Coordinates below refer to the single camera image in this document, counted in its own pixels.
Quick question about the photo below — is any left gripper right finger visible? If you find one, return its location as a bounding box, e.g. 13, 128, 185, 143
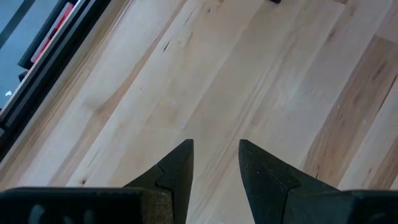
238, 139, 398, 224

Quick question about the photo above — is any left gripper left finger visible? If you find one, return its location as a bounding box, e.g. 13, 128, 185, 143
0, 138, 195, 224

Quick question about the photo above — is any black and red toolbox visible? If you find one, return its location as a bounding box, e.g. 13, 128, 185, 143
17, 0, 81, 71

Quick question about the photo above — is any black aluminium rig frame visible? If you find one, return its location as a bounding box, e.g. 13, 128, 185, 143
0, 0, 113, 162

